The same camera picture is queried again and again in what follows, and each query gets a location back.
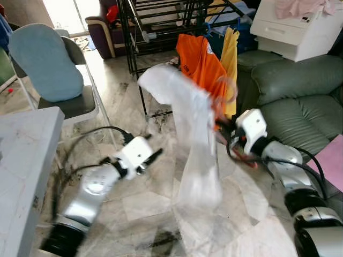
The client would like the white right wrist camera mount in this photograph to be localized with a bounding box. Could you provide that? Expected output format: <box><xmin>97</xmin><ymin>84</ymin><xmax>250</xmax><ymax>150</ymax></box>
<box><xmin>236</xmin><ymin>109</ymin><xmax>268</xmax><ymax>154</ymax></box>

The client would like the white printer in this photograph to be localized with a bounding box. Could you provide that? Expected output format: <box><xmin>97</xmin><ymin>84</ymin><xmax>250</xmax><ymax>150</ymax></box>
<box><xmin>249</xmin><ymin>0</ymin><xmax>343</xmax><ymax>63</ymax></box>

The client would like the black metal drying rack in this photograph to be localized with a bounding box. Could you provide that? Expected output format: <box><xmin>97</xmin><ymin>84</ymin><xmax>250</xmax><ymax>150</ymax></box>
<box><xmin>118</xmin><ymin>0</ymin><xmax>259</xmax><ymax>119</ymax></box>

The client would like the pink paper sheet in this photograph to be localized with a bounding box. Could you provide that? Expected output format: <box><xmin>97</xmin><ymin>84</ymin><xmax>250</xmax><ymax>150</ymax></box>
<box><xmin>305</xmin><ymin>134</ymin><xmax>343</xmax><ymax>194</ymax></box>

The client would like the grey folding chair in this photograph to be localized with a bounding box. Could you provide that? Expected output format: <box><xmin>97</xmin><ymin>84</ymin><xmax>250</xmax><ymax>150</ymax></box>
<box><xmin>8</xmin><ymin>24</ymin><xmax>116</xmax><ymax>146</ymax></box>

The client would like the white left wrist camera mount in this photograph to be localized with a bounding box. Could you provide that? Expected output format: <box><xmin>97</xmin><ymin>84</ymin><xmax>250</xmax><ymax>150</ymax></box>
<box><xmin>115</xmin><ymin>135</ymin><xmax>154</xmax><ymax>172</ymax></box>

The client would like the light blue cloth pile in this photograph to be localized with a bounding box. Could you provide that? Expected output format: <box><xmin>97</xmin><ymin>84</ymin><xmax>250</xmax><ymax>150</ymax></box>
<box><xmin>212</xmin><ymin>3</ymin><xmax>256</xmax><ymax>25</ymax></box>

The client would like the red plastic hanger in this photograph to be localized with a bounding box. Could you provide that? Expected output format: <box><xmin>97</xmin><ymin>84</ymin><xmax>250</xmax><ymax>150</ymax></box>
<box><xmin>211</xmin><ymin>75</ymin><xmax>258</xmax><ymax>171</ymax></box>

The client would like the white garment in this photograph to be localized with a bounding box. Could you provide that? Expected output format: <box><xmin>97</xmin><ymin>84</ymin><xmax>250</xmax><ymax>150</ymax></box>
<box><xmin>137</xmin><ymin>63</ymin><xmax>225</xmax><ymax>210</ymax></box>

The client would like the pink cloth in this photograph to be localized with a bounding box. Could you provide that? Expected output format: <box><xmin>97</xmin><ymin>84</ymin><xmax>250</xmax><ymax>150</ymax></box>
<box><xmin>276</xmin><ymin>0</ymin><xmax>339</xmax><ymax>20</ymax></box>

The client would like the orange shirt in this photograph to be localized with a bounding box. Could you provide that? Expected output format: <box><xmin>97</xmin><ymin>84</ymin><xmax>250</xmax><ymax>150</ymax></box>
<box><xmin>176</xmin><ymin>34</ymin><xmax>232</xmax><ymax>116</ymax></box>

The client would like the yellow shirt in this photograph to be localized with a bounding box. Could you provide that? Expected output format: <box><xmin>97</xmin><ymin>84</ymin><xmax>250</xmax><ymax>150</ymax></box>
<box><xmin>220</xmin><ymin>27</ymin><xmax>241</xmax><ymax>119</ymax></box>

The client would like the green leather sofa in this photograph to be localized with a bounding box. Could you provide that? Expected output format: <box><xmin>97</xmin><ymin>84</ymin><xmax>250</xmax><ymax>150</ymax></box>
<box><xmin>236</xmin><ymin>49</ymin><xmax>343</xmax><ymax>215</ymax></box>

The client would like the light blue cushion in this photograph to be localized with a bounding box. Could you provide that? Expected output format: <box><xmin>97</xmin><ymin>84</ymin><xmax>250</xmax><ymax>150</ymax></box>
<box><xmin>8</xmin><ymin>23</ymin><xmax>85</xmax><ymax>103</ymax></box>

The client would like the purple armchair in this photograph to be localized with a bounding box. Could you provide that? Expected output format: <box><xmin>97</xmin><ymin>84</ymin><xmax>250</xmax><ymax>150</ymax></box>
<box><xmin>86</xmin><ymin>0</ymin><xmax>127</xmax><ymax>60</ymax></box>

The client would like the blue plastic hanger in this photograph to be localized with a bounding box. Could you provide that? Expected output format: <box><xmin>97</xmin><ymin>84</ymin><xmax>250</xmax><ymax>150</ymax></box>
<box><xmin>203</xmin><ymin>21</ymin><xmax>215</xmax><ymax>40</ymax></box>

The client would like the light blue folding table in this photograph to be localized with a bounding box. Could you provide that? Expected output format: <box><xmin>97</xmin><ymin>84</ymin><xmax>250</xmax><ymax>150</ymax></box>
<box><xmin>0</xmin><ymin>106</ymin><xmax>65</xmax><ymax>257</ymax></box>

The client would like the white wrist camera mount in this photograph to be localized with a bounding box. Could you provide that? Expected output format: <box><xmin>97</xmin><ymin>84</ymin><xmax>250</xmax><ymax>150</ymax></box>
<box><xmin>115</xmin><ymin>135</ymin><xmax>154</xmax><ymax>172</ymax></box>
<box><xmin>236</xmin><ymin>109</ymin><xmax>268</xmax><ymax>154</ymax></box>

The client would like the red cloth item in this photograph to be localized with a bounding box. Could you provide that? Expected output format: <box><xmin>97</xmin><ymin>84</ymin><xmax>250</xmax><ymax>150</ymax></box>
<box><xmin>106</xmin><ymin>4</ymin><xmax>119</xmax><ymax>24</ymax></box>

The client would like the dark blue bag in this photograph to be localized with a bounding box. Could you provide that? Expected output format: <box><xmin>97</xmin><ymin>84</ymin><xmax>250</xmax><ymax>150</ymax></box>
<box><xmin>236</xmin><ymin>21</ymin><xmax>259</xmax><ymax>55</ymax></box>

